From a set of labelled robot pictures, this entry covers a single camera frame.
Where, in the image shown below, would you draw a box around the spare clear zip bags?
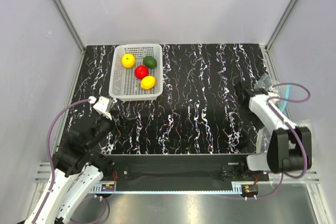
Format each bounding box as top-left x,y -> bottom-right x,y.
271,82 -> 311,122

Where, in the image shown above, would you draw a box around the yellow orange fruit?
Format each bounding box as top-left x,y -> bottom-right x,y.
121,54 -> 135,69

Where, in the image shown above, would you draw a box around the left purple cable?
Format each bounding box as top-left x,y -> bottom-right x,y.
31,98 -> 110,224

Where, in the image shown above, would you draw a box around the purple cable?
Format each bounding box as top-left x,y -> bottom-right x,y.
267,82 -> 311,177
31,98 -> 110,224

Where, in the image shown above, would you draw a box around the green lime fruit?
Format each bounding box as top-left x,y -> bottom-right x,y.
143,56 -> 157,69

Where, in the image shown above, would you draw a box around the left aluminium frame post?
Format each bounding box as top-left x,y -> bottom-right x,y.
39,0 -> 85,51

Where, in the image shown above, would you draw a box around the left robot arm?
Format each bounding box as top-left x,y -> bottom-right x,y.
23,115 -> 136,223

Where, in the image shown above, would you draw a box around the white slotted cable duct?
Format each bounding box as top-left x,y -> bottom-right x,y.
91,180 -> 242,195

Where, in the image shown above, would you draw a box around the clear dotted zip bag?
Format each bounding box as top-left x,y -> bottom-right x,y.
253,73 -> 279,92

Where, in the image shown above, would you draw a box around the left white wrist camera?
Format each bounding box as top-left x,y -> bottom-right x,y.
93,96 -> 112,121

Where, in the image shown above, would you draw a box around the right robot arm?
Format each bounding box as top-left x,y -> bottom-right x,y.
235,81 -> 312,180

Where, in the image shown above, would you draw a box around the white perforated plastic basket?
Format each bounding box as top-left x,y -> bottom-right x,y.
109,44 -> 163,101

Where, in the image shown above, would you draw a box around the right aluminium frame post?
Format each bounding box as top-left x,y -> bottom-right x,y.
265,0 -> 299,51

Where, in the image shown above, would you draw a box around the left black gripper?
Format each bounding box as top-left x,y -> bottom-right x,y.
86,109 -> 137,150

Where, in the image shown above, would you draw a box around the yellow lemon fruit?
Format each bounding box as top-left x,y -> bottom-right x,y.
140,76 -> 156,90

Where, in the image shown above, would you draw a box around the red apple fruit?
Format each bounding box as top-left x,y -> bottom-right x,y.
134,65 -> 149,80

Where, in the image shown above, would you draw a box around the aluminium frame post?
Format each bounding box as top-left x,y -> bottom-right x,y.
39,0 -> 85,51
265,0 -> 299,51

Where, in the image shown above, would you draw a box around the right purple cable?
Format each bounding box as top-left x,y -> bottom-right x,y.
267,82 -> 311,177

